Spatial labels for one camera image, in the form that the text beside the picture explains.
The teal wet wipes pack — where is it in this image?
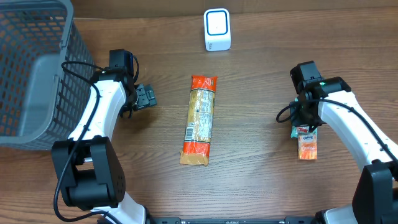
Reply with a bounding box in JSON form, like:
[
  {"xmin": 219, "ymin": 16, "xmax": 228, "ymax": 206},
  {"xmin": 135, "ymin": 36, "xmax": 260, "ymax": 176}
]
[{"xmin": 290, "ymin": 126, "xmax": 318, "ymax": 139}]

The orange Kleenex tissue pack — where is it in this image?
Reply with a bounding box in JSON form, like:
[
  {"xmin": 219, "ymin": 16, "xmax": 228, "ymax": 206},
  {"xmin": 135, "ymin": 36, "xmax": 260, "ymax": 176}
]
[{"xmin": 298, "ymin": 134, "xmax": 318, "ymax": 160}]

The orange spaghetti package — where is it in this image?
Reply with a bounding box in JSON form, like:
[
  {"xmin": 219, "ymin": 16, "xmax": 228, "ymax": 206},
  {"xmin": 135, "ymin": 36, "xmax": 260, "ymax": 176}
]
[{"xmin": 180, "ymin": 75, "xmax": 218, "ymax": 166}]

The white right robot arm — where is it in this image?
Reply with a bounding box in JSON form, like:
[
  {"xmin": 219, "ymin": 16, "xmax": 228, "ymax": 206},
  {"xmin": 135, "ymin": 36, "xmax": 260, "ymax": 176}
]
[{"xmin": 289, "ymin": 61, "xmax": 397, "ymax": 223}]

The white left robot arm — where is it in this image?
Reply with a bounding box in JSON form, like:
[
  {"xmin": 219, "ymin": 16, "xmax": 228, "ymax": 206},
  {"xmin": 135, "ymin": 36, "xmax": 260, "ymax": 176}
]
[{"xmin": 51, "ymin": 49, "xmax": 157, "ymax": 224}]

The white barcode scanner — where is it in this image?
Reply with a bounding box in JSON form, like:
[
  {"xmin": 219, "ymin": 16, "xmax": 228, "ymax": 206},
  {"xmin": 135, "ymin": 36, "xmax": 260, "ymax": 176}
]
[{"xmin": 203, "ymin": 8, "xmax": 231, "ymax": 52}]

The grey plastic basket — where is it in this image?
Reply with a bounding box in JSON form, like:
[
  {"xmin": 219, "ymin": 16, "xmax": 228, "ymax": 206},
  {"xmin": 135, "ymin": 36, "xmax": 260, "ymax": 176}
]
[{"xmin": 1, "ymin": 0, "xmax": 94, "ymax": 150}]

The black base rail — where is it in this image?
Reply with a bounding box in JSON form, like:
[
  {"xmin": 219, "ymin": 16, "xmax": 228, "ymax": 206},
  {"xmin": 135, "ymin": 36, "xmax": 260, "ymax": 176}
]
[{"xmin": 96, "ymin": 207, "xmax": 376, "ymax": 224}]

